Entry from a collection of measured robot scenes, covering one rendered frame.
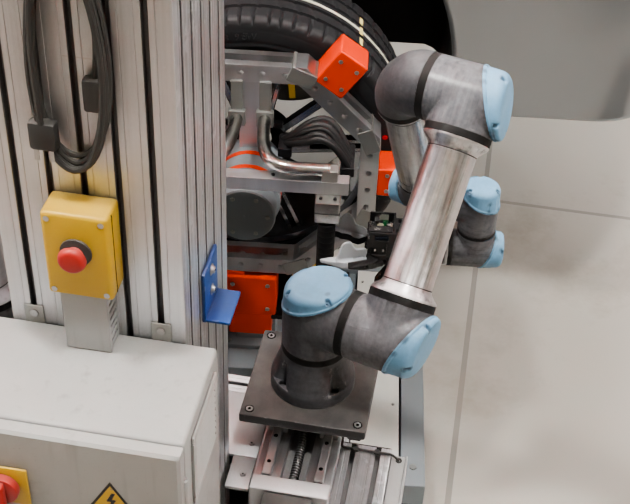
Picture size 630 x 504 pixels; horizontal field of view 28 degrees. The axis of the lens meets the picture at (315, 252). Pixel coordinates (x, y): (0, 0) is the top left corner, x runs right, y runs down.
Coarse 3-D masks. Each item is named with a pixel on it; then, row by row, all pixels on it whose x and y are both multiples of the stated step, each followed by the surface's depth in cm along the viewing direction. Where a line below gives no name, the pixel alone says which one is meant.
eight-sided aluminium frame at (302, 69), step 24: (240, 72) 254; (288, 72) 251; (312, 72) 252; (312, 96) 255; (336, 96) 254; (336, 120) 258; (360, 120) 258; (360, 168) 265; (360, 192) 269; (360, 216) 273; (312, 240) 283; (336, 240) 278; (240, 264) 285; (264, 264) 283; (288, 264) 282; (312, 264) 282
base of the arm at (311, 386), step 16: (288, 352) 216; (272, 368) 223; (288, 368) 218; (304, 368) 216; (320, 368) 216; (336, 368) 217; (352, 368) 222; (272, 384) 223; (288, 384) 219; (304, 384) 217; (320, 384) 217; (336, 384) 220; (352, 384) 222; (288, 400) 220; (304, 400) 218; (320, 400) 218; (336, 400) 220
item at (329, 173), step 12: (264, 84) 253; (264, 96) 254; (264, 108) 256; (264, 120) 255; (264, 132) 251; (264, 144) 248; (264, 156) 246; (276, 156) 245; (276, 168) 244; (288, 168) 243; (300, 168) 243; (312, 168) 243; (324, 168) 243; (336, 168) 244; (324, 180) 244; (336, 180) 244
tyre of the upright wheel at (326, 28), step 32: (224, 0) 260; (256, 0) 260; (288, 0) 262; (320, 0) 266; (224, 32) 256; (256, 32) 255; (288, 32) 255; (320, 32) 256; (352, 32) 264; (384, 64) 269; (384, 128) 268
